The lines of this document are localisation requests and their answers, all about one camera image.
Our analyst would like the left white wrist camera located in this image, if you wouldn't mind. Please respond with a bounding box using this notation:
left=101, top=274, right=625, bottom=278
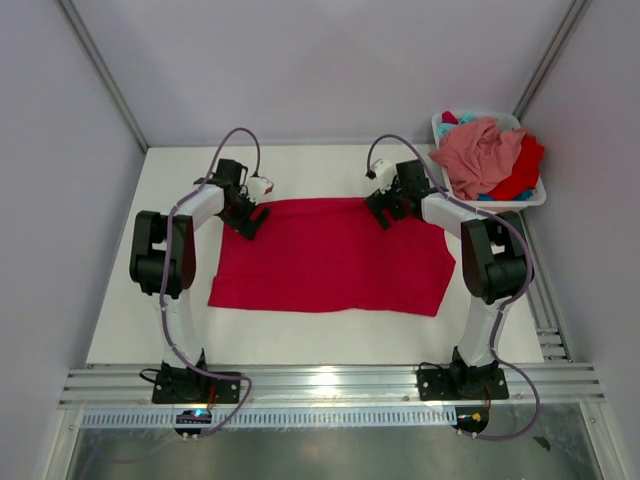
left=245, top=176, right=274, bottom=204

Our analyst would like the controller board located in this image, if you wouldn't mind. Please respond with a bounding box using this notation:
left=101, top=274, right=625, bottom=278
left=453, top=408, right=490, bottom=436
left=173, top=408, right=212, bottom=437

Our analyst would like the right controller board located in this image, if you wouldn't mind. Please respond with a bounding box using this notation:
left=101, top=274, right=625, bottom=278
left=453, top=408, right=490, bottom=436

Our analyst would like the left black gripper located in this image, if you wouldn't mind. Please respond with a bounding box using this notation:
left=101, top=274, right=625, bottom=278
left=216, top=187, right=270, bottom=240

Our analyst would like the left controller board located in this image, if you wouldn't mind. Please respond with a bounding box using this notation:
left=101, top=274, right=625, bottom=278
left=173, top=408, right=212, bottom=437

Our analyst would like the white plastic laundry basket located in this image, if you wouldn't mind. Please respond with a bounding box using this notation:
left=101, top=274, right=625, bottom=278
left=430, top=111, right=547, bottom=217

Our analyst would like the crimson red t shirt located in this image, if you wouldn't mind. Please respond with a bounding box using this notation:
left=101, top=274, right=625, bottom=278
left=208, top=198, right=456, bottom=317

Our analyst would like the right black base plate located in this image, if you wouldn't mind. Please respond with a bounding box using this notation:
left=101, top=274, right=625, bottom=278
left=416, top=362, right=510, bottom=401

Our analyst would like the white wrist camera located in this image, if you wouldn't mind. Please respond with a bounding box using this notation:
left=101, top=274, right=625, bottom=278
left=366, top=158, right=397, bottom=194
left=245, top=176, right=274, bottom=204

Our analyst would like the grey slotted cable duct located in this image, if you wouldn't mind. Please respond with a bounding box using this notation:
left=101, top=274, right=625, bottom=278
left=79, top=405, right=456, bottom=429

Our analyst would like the corner aluminium post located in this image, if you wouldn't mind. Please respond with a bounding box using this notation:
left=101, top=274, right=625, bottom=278
left=54, top=0, right=149, bottom=154
left=512, top=0, right=592, bottom=122

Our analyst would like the bright red t shirt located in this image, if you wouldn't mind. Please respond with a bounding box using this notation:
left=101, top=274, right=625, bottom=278
left=438, top=110, right=546, bottom=201

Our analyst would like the aluminium side rail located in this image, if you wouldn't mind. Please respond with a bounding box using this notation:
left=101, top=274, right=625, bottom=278
left=520, top=214, right=573, bottom=363

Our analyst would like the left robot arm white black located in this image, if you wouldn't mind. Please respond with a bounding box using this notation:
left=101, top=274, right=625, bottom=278
left=129, top=159, right=274, bottom=405

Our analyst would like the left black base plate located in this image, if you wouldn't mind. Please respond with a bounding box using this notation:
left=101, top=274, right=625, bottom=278
left=151, top=369, right=240, bottom=405

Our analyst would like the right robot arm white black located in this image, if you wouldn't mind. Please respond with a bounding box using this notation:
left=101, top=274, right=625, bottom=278
left=365, top=159, right=533, bottom=401

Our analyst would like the left corner aluminium post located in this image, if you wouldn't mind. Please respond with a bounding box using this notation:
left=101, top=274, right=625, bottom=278
left=54, top=0, right=149, bottom=154

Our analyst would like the salmon pink t shirt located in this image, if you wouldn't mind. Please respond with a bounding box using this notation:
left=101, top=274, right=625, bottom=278
left=429, top=117, right=529, bottom=201

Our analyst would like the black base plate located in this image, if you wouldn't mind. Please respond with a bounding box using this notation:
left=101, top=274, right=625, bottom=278
left=416, top=362, right=510, bottom=401
left=151, top=369, right=240, bottom=405

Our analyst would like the aluminium front rail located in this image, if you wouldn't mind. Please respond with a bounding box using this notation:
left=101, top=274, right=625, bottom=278
left=59, top=362, right=605, bottom=408

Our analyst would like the right corner aluminium post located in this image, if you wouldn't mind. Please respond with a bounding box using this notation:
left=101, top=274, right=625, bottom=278
left=512, top=0, right=592, bottom=122

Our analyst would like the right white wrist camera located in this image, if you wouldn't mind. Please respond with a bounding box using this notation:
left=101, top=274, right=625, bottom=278
left=366, top=158, right=397, bottom=194

